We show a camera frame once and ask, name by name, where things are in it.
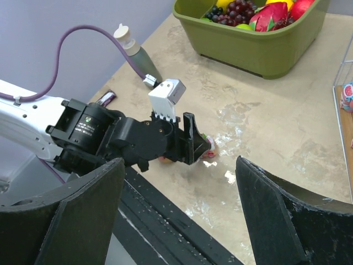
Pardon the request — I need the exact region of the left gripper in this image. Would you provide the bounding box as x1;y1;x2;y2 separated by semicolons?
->
106;112;211;172

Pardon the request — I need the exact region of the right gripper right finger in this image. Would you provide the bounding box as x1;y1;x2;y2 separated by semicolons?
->
236;156;352;264

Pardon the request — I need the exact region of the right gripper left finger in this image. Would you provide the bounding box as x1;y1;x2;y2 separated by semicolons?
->
1;158;125;264

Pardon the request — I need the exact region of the pink bear strawberry toy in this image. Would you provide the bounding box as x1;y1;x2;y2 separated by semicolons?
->
158;134;218;164

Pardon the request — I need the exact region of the pink toy blue trim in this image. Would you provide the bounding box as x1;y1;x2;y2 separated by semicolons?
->
340;82;353;113

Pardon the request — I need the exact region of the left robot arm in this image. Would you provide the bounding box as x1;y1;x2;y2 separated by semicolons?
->
1;79;215;176

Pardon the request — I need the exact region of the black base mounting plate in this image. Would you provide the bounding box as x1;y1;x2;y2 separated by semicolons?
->
113;168;241;265

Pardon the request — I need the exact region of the grey bottle beige cap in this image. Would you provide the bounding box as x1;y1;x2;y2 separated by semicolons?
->
113;23;163;83

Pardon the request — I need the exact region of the olive green plastic bin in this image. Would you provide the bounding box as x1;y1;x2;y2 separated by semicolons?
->
173;1;330;80

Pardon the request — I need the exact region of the green pear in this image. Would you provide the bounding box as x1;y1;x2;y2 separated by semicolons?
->
236;23;253;31

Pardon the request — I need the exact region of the dark blue grape bunch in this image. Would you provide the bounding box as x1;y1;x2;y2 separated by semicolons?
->
204;5;223;20

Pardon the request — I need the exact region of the purple grape bunch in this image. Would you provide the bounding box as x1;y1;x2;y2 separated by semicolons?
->
212;0;256;27

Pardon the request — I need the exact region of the yellow mango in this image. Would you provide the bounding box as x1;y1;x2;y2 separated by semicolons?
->
216;0;232;9

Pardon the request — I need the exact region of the pink dragon fruit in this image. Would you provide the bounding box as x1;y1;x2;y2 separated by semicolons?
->
249;3;288;32

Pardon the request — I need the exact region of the red apple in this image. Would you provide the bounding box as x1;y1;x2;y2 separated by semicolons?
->
290;0;314;20

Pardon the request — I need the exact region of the white wire wooden shelf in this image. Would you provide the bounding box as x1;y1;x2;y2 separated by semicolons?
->
333;40;352;192

